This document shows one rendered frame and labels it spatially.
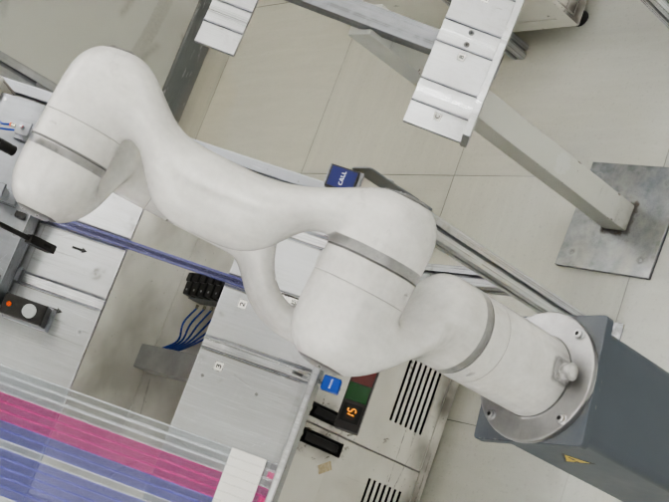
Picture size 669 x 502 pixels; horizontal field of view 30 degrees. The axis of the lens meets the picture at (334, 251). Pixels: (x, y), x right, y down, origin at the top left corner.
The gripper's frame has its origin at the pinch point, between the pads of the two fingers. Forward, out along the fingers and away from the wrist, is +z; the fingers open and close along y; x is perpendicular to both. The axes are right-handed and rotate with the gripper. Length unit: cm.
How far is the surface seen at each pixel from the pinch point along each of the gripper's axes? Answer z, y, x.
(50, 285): 5, -11, 50
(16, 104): -1, 16, 66
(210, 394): 5.4, -19.1, 18.2
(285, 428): 5.4, -20.2, 4.7
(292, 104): 151, 83, 54
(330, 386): 4.2, -11.5, 0.0
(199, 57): 189, 102, 97
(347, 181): 0.9, 21.3, 8.4
